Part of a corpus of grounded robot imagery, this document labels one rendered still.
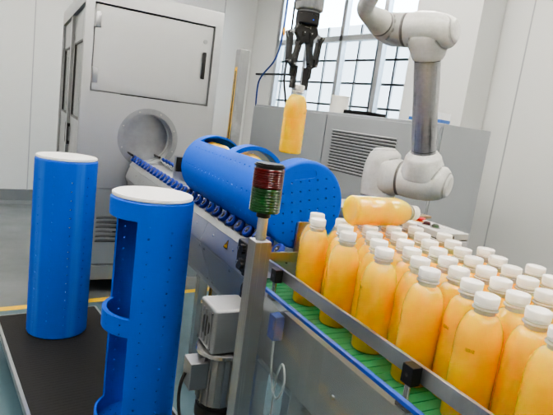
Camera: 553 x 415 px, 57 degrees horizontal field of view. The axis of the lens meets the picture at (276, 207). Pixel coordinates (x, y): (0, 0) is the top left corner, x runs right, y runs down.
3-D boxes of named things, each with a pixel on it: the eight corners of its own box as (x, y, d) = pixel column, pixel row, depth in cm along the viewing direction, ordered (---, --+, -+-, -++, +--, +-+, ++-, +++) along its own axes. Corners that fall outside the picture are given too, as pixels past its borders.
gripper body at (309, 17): (313, 16, 165) (309, 45, 166) (290, 10, 161) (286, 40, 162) (326, 13, 158) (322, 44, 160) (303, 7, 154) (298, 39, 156)
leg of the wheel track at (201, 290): (196, 364, 273) (208, 252, 262) (199, 370, 268) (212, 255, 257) (185, 366, 270) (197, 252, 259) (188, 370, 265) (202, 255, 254)
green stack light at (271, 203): (271, 208, 109) (273, 185, 108) (285, 215, 103) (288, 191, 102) (243, 207, 106) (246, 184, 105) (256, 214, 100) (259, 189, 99)
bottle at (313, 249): (314, 309, 126) (327, 230, 122) (287, 301, 129) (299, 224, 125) (324, 301, 133) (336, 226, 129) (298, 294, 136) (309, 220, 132)
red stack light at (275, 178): (274, 185, 108) (276, 166, 107) (288, 191, 102) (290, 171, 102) (246, 184, 105) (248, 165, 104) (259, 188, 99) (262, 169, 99)
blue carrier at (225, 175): (239, 192, 245) (238, 132, 238) (341, 242, 170) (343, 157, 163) (182, 198, 233) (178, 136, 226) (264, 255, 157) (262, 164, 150)
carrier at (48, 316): (81, 341, 250) (90, 318, 277) (93, 165, 235) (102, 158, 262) (18, 338, 244) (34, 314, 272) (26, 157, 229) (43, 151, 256)
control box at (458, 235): (415, 247, 164) (420, 216, 162) (462, 267, 147) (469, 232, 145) (390, 247, 159) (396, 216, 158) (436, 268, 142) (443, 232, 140)
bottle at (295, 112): (274, 151, 166) (282, 87, 162) (285, 151, 172) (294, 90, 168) (293, 154, 162) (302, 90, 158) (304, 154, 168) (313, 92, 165)
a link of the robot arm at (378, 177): (369, 191, 243) (377, 145, 239) (405, 198, 232) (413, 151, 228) (352, 192, 230) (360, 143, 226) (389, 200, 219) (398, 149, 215)
